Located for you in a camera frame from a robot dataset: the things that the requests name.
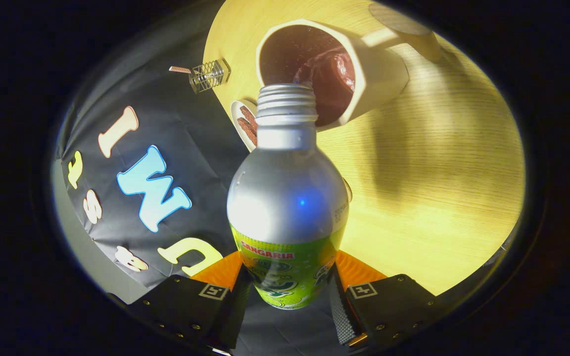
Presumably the cream cup with wooden handle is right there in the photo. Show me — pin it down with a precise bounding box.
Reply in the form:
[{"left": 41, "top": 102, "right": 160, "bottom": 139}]
[{"left": 256, "top": 4, "right": 444, "bottom": 132}]

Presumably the round white plate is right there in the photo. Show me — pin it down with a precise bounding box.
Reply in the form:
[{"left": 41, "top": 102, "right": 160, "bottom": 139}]
[{"left": 230, "top": 99, "right": 258, "bottom": 153}]

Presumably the silver green juice bottle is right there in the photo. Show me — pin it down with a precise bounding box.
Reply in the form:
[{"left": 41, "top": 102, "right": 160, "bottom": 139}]
[{"left": 227, "top": 83, "right": 350, "bottom": 311}]

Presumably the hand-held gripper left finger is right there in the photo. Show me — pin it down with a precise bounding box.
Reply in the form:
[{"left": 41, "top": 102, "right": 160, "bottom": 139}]
[{"left": 127, "top": 250, "right": 253, "bottom": 353}]

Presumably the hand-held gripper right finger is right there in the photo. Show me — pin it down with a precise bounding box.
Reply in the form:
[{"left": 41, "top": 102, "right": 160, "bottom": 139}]
[{"left": 327, "top": 250, "right": 436, "bottom": 349}]

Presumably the brown meat slice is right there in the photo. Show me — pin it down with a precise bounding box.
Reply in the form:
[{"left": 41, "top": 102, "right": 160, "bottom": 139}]
[
  {"left": 239, "top": 105, "right": 258, "bottom": 132},
  {"left": 237, "top": 117, "right": 258, "bottom": 147}
]

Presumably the wooden table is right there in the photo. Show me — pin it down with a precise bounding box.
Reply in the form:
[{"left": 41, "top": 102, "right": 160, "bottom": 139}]
[{"left": 203, "top": 0, "right": 525, "bottom": 296}]

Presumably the metal wire holder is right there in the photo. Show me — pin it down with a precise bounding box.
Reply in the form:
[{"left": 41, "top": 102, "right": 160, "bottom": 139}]
[{"left": 189, "top": 58, "right": 232, "bottom": 94}]

